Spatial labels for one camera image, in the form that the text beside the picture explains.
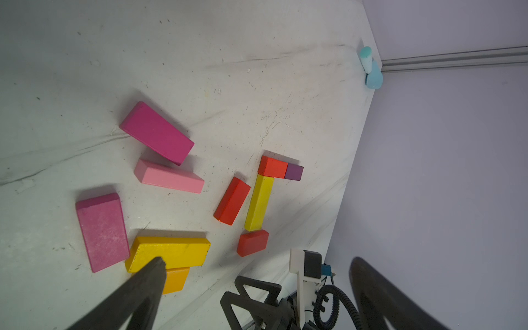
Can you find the teal scoop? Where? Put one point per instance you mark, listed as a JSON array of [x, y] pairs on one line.
[[374, 77]]

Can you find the magenta block lower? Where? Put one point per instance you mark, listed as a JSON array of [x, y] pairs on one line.
[[103, 230]]

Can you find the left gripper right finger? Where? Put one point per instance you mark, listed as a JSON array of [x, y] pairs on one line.
[[381, 303]]

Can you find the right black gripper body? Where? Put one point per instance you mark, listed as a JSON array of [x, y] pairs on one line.
[[287, 315]]

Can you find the red block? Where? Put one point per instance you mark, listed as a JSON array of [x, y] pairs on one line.
[[232, 201], [252, 242], [271, 167]]

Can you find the light pink block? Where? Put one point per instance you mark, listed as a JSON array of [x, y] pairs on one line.
[[154, 174]]

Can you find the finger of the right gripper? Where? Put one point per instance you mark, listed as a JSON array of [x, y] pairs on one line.
[[272, 289], [265, 316]]

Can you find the magenta block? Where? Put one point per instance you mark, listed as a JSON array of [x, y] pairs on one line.
[[103, 230], [148, 127]]

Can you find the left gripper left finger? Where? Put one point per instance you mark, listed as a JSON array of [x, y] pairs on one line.
[[135, 302]]

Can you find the magenta block upper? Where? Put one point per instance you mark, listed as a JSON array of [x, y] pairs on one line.
[[148, 127]]

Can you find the orange block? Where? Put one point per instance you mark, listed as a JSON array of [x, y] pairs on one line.
[[175, 280]]

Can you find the yellow large block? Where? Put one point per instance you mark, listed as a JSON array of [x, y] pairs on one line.
[[175, 252]]

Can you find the purple block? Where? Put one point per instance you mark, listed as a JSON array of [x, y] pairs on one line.
[[294, 172]]

